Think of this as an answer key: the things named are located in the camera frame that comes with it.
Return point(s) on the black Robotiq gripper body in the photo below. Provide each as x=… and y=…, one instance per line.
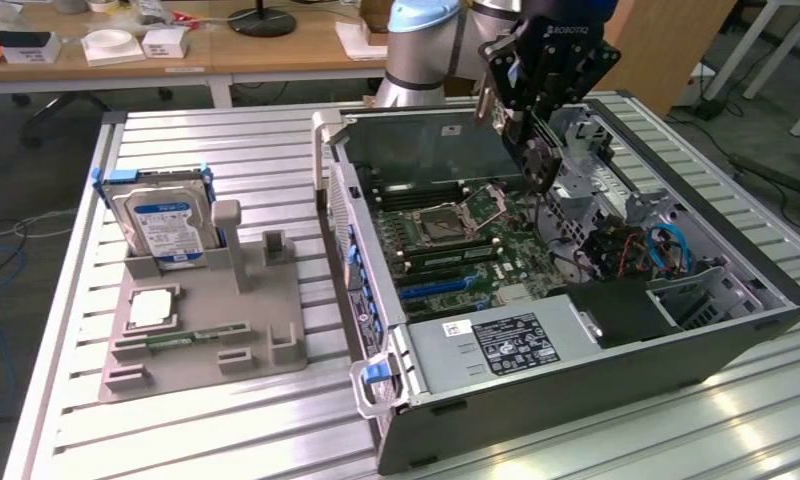
x=567, y=30

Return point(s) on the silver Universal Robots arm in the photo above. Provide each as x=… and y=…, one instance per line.
x=427, y=55

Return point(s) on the wooden cabinet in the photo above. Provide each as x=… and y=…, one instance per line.
x=647, y=45

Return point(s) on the white paper stack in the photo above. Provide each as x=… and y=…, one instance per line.
x=362, y=42

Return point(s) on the metal socket cover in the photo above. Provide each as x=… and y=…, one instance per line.
x=489, y=197

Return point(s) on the silver drive cage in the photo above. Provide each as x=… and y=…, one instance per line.
x=580, y=200

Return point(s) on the CPU socket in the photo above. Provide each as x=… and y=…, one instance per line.
x=445, y=224

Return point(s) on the wooden desk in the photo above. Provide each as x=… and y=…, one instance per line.
x=273, y=55

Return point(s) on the black round lamp base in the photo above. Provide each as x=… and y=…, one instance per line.
x=261, y=22

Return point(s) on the green motherboard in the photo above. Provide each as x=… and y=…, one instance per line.
x=520, y=260

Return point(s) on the black RAM stick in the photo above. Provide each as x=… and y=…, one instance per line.
x=453, y=257

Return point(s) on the blue expansion slot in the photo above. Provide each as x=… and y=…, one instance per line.
x=433, y=287

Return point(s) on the grey disk bay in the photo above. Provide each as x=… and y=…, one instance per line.
x=700, y=300

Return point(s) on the small white labelled box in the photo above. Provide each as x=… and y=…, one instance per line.
x=165, y=44

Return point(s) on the grey power supply unit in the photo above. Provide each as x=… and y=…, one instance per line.
x=453, y=355

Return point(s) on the white square dish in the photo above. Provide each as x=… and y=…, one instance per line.
x=109, y=47

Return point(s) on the hard disk with blue caddy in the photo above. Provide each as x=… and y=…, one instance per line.
x=160, y=230

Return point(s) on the grey parts rack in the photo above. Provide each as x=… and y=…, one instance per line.
x=206, y=300

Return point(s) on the grey cup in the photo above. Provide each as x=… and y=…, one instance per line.
x=70, y=6

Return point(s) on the black open PC case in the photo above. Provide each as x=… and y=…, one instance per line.
x=573, y=400

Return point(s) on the black chair base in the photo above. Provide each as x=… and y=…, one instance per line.
x=60, y=110

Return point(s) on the silver CPU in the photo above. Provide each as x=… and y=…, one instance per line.
x=152, y=310

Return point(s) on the white box with black lid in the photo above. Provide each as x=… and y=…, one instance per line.
x=26, y=47

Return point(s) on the green RAM stick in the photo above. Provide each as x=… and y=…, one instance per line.
x=186, y=340

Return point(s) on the white table frame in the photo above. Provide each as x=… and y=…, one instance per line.
x=767, y=45

